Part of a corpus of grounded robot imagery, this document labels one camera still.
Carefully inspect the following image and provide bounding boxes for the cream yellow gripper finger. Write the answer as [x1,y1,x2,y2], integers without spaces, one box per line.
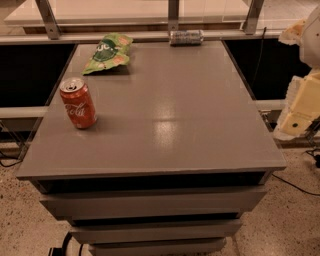
[273,69,320,140]

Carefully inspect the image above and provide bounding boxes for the red Coca-Cola can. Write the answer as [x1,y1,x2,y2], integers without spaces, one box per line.
[59,77,97,129]

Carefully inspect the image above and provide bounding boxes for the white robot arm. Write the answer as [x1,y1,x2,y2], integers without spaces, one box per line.
[273,6,320,140]

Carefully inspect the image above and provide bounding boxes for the silver can lying sideways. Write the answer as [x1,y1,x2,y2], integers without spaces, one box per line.
[169,30,204,46]

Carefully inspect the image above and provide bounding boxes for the grey drawer cabinet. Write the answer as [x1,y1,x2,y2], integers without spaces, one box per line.
[15,40,288,256]

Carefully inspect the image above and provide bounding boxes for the bottom grey drawer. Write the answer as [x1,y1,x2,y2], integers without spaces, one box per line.
[89,238,226,256]

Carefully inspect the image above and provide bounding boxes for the grey drawer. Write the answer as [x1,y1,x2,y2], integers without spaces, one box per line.
[89,238,226,256]
[40,185,266,220]
[71,219,242,244]

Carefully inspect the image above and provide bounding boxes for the green chip bag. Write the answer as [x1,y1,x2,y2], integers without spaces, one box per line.
[82,33,133,75]

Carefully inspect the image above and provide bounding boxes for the top grey drawer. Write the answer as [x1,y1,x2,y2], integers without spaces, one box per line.
[40,185,266,220]

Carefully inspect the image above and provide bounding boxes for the middle grey drawer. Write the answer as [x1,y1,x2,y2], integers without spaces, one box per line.
[71,219,242,244]

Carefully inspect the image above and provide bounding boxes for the black cable on right floor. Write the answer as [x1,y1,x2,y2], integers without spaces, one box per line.
[271,173,320,197]

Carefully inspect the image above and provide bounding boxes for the black cable on floor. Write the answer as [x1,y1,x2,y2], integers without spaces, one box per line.
[0,150,24,168]
[271,173,320,197]

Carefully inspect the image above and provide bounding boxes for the metal railing frame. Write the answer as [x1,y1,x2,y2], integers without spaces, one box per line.
[0,0,320,46]

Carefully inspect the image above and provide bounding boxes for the black cable on left floor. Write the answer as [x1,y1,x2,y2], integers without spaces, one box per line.
[0,150,24,168]

